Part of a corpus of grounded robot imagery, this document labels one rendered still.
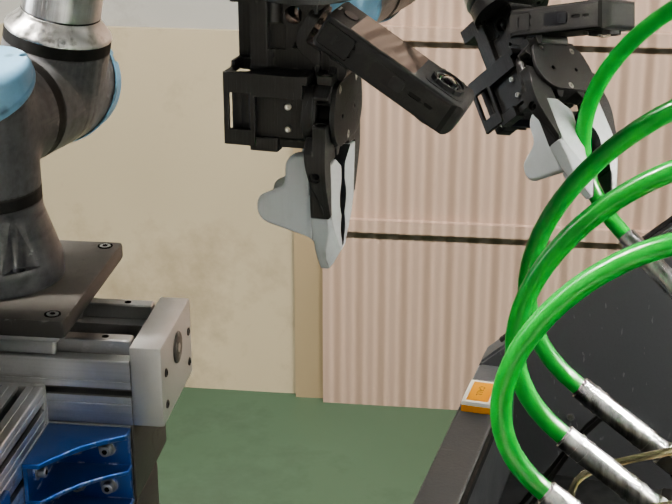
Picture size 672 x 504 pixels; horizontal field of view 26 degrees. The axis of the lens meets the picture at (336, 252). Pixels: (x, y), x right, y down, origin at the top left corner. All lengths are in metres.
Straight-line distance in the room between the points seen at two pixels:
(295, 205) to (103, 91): 0.62
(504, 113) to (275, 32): 0.34
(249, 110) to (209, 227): 2.45
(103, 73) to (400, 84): 0.67
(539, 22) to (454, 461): 0.41
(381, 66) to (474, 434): 0.52
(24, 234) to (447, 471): 0.50
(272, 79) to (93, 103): 0.63
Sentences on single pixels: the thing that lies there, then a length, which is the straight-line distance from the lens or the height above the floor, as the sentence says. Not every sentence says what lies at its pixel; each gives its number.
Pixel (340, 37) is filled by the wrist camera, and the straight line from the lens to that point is 0.99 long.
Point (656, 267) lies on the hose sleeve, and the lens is 1.27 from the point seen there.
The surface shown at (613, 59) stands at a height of 1.33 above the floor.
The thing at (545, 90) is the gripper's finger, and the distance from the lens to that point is 1.27.
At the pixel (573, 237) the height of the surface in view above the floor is 1.28.
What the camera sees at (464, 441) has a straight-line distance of 1.40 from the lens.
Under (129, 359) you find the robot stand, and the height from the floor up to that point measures 0.98.
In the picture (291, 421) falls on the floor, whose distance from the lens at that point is 3.47.
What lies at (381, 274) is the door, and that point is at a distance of 3.40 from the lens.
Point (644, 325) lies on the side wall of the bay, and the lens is 1.51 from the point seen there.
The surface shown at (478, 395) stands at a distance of 1.46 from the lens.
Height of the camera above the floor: 1.62
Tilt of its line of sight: 21 degrees down
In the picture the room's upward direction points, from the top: straight up
